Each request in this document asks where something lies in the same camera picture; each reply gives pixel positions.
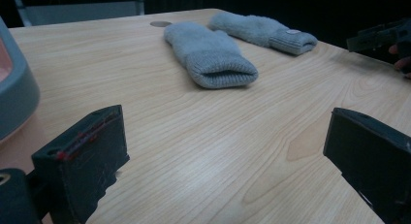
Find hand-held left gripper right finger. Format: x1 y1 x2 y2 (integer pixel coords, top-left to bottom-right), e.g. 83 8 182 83
323 107 411 224

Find grey plastic basket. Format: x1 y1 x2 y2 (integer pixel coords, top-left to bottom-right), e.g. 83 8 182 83
0 16 42 144

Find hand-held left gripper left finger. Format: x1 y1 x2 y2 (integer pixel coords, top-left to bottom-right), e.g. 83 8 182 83
31 104 131 224

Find grey knitted mitten with label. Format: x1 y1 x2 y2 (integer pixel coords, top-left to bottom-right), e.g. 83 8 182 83
207 12 319 56

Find round grey table cable cap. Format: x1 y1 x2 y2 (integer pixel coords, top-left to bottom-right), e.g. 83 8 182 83
149 20 174 28

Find grey metal stand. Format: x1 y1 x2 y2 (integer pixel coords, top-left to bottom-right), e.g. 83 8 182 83
11 0 145 27

